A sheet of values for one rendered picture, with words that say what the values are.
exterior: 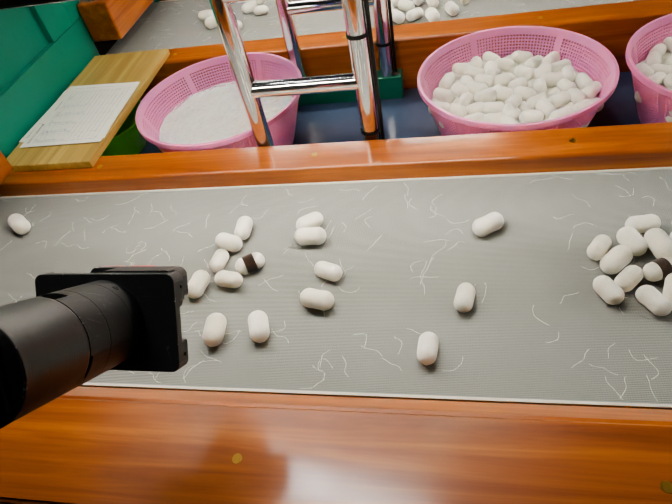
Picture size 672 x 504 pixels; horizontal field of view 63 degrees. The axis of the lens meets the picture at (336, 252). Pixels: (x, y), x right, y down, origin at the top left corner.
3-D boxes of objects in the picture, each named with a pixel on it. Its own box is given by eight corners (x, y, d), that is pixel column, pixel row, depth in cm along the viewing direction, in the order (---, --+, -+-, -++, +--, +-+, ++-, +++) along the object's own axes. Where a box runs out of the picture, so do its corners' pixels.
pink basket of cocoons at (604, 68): (646, 152, 74) (665, 89, 67) (460, 206, 73) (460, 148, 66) (547, 65, 93) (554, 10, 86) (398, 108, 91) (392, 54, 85)
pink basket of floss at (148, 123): (345, 140, 87) (335, 87, 81) (198, 222, 79) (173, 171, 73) (265, 85, 104) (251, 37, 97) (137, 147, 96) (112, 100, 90)
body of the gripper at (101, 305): (53, 270, 39) (-38, 289, 31) (186, 269, 37) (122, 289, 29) (61, 359, 39) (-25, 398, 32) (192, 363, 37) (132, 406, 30)
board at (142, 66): (93, 168, 77) (89, 161, 77) (3, 173, 80) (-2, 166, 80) (170, 54, 99) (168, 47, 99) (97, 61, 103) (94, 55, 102)
